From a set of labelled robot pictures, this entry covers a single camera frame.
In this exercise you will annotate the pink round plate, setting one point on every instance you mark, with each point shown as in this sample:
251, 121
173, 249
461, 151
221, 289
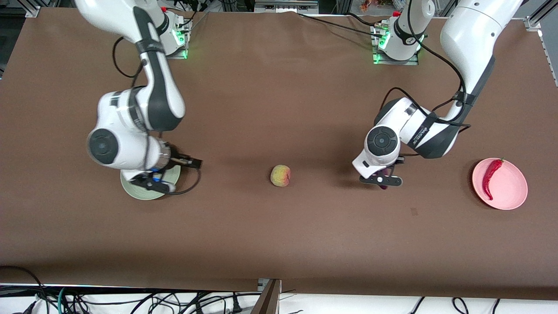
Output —
510, 187

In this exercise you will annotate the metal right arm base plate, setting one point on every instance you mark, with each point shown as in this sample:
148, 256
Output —
181, 54

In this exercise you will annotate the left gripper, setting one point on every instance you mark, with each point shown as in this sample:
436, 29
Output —
399, 161

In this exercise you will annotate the brown table cover sheet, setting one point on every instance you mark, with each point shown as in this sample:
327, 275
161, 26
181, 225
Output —
279, 231

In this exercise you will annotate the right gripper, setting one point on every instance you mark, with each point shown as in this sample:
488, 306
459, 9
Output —
176, 157

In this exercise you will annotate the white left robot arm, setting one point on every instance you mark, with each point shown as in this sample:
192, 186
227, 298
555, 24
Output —
471, 43

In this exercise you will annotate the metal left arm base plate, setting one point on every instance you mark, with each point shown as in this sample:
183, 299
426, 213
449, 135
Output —
394, 62

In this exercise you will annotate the small metal edge bracket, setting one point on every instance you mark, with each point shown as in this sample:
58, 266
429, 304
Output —
263, 284

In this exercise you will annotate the grey background device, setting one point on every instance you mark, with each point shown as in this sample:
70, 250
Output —
285, 6

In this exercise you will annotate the red chili pepper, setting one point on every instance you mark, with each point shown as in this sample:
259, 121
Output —
491, 172

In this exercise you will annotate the yellow-pink peach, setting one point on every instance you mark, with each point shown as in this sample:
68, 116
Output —
280, 175

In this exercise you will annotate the purple eggplant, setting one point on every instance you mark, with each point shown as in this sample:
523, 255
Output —
383, 187

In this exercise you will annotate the pale green round plate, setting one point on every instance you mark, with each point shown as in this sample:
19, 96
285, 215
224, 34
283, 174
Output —
135, 192

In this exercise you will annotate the brown wooden board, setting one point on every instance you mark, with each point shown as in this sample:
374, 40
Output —
267, 301

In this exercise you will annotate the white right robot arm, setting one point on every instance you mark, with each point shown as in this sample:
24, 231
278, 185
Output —
161, 100

